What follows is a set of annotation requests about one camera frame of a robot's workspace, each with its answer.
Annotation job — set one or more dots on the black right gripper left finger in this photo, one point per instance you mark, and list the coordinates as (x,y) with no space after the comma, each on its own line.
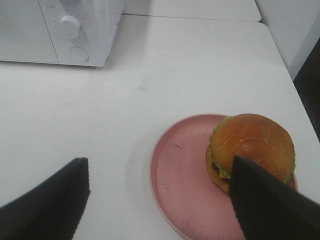
(52,210)

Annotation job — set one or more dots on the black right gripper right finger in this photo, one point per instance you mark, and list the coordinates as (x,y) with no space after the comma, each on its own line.
(268,209)

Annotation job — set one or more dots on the burger with lettuce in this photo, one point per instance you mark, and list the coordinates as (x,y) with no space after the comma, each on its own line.
(253,136)

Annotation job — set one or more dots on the pink round plate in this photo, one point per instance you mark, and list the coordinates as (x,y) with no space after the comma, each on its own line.
(188,199)

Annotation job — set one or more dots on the round white door button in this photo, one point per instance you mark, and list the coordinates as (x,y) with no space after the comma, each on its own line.
(79,54)

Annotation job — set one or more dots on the white microwave door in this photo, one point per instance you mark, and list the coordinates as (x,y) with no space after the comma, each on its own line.
(24,36)

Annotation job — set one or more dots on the white microwave oven body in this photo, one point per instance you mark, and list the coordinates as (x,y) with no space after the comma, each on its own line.
(99,22)

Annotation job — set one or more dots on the lower white microwave knob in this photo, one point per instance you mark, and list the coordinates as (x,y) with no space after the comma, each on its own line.
(70,27)

